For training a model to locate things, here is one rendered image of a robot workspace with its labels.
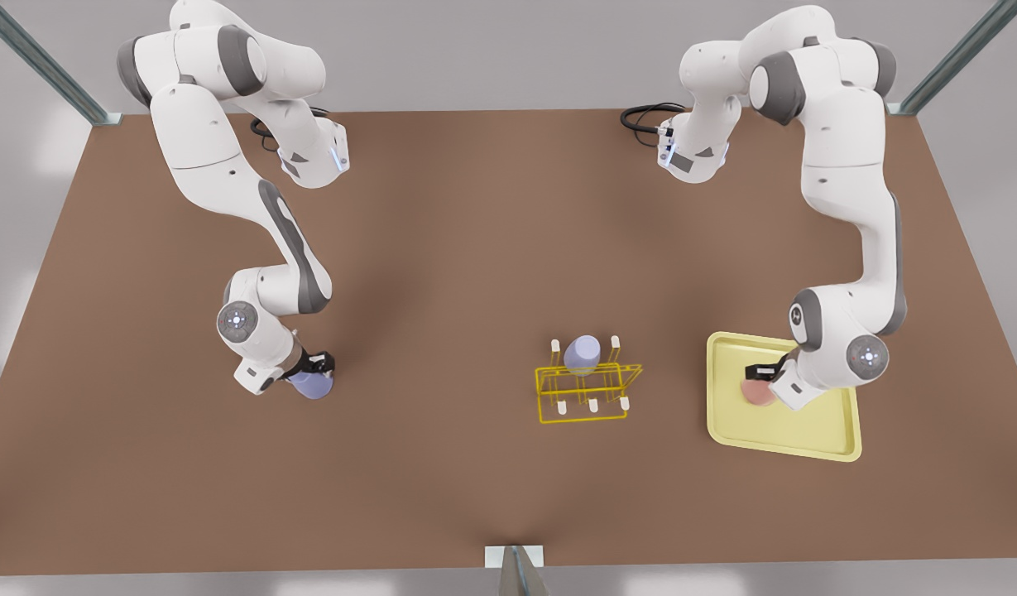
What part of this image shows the lavender cup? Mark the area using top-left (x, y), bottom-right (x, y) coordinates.
top-left (564, 334), bottom-right (602, 376)
top-left (285, 370), bottom-right (335, 401)

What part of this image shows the yellow tray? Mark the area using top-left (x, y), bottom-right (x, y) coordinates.
top-left (706, 331), bottom-right (863, 463)

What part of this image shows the yellow wire cup rack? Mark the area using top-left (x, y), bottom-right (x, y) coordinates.
top-left (535, 335), bottom-right (644, 425)

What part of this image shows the black cable loop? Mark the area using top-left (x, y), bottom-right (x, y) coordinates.
top-left (620, 102), bottom-right (688, 150)
top-left (250, 106), bottom-right (331, 153)

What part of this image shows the silver frame post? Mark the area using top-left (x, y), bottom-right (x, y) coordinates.
top-left (0, 0), bottom-right (122, 127)
top-left (484, 545), bottom-right (545, 596)
top-left (886, 0), bottom-right (1017, 116)

